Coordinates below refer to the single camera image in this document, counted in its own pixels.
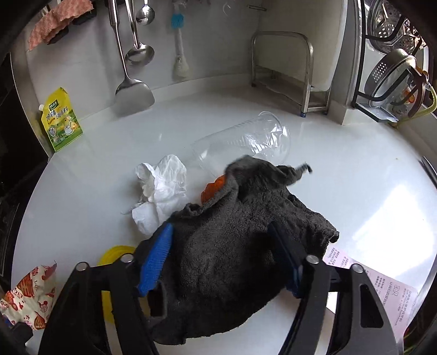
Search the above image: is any yellow round lid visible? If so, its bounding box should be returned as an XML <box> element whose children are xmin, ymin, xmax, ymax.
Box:
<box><xmin>97</xmin><ymin>246</ymin><xmax>151</xmax><ymax>323</ymax></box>

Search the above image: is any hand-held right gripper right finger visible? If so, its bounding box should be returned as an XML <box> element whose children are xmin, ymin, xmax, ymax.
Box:
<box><xmin>268</xmin><ymin>222</ymin><xmax>403</xmax><ymax>355</ymax></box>

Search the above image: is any steel steamer basket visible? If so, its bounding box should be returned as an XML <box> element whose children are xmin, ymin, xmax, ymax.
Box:
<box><xmin>367</xmin><ymin>0</ymin><xmax>427</xmax><ymax>55</ymax></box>

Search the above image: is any steel perforated pot lid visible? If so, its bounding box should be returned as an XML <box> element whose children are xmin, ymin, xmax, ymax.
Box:
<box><xmin>367</xmin><ymin>48</ymin><xmax>419</xmax><ymax>103</ymax></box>

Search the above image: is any yellow green seasoning pouch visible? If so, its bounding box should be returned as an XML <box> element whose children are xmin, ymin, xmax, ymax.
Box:
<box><xmin>38</xmin><ymin>87</ymin><xmax>83</xmax><ymax>152</ymax></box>

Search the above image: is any black stove top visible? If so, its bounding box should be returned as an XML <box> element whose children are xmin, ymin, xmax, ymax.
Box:
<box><xmin>0</xmin><ymin>51</ymin><xmax>46</xmax><ymax>274</ymax></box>

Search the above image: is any black wire dish rack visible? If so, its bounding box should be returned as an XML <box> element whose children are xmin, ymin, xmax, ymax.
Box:
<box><xmin>352</xmin><ymin>0</ymin><xmax>437</xmax><ymax>123</ymax></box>

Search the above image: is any steel cutting board rack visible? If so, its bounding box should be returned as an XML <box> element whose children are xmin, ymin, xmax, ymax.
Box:
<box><xmin>251</xmin><ymin>31</ymin><xmax>332</xmax><ymax>117</ymax></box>

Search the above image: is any pink white paper receipt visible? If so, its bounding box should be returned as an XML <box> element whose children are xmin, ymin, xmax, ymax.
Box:
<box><xmin>323</xmin><ymin>245</ymin><xmax>419</xmax><ymax>337</ymax></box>

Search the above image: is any yellow green hose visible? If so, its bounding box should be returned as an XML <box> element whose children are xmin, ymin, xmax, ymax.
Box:
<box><xmin>396</xmin><ymin>85</ymin><xmax>437</xmax><ymax>128</ymax></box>

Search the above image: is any red white printed snack wrapper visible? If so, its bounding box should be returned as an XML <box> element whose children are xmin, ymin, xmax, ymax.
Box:
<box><xmin>0</xmin><ymin>261</ymin><xmax>58</xmax><ymax>331</ymax></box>

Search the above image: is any orange mandarin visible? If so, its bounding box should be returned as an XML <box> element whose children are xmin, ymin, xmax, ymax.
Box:
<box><xmin>201</xmin><ymin>174</ymin><xmax>226</xmax><ymax>205</ymax></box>

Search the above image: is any white tissue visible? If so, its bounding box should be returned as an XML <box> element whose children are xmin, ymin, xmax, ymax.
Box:
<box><xmin>121</xmin><ymin>154</ymin><xmax>190</xmax><ymax>237</ymax></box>

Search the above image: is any small steel spoon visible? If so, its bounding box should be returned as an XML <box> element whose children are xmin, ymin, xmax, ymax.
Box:
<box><xmin>136</xmin><ymin>0</ymin><xmax>155</xmax><ymax>25</ymax></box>

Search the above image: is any steel ladle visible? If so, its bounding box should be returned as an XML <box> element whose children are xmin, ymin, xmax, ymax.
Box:
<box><xmin>125</xmin><ymin>0</ymin><xmax>155</xmax><ymax>65</ymax></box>

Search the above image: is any pink dish cloth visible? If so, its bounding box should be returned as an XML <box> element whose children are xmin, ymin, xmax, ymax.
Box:
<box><xmin>27</xmin><ymin>0</ymin><xmax>94</xmax><ymax>52</ymax></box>

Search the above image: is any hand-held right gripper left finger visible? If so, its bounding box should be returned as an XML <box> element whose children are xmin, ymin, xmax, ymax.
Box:
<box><xmin>37</xmin><ymin>223</ymin><xmax>174</xmax><ymax>355</ymax></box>

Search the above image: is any dark grey towel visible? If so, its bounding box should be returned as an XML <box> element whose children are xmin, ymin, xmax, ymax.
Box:
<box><xmin>135</xmin><ymin>155</ymin><xmax>340</xmax><ymax>345</ymax></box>

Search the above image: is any steel spatula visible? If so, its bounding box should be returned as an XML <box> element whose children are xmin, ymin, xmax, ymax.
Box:
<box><xmin>108</xmin><ymin>0</ymin><xmax>155</xmax><ymax>117</ymax></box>

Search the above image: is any clear plastic bottle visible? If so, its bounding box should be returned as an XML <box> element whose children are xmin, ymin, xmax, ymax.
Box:
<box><xmin>190</xmin><ymin>111</ymin><xmax>291</xmax><ymax>173</ymax></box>

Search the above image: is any blue white bottle brush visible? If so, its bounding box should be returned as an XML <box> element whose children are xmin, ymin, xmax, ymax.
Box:
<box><xmin>171</xmin><ymin>2</ymin><xmax>189</xmax><ymax>81</ymax></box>

